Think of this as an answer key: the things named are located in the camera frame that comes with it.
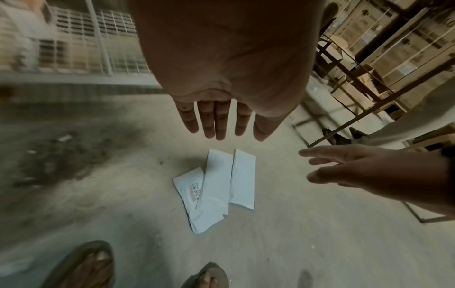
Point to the person's left hand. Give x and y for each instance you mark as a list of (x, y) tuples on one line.
[(227, 50)]

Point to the person's right hand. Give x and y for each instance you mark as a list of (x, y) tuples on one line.
[(384, 174)]

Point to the person's right foot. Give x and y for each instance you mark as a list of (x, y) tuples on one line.
[(209, 277)]

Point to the person's foot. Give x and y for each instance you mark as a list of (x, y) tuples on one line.
[(209, 277), (81, 267)]

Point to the person's left foot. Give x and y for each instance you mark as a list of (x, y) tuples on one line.
[(81, 267)]

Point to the small open cardboard box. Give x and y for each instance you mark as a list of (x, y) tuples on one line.
[(337, 53), (352, 92)]

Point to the black metal frame table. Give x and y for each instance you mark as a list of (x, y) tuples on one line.
[(355, 118)]

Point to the wall of stacked cardboard boxes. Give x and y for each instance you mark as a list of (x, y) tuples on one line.
[(408, 42)]

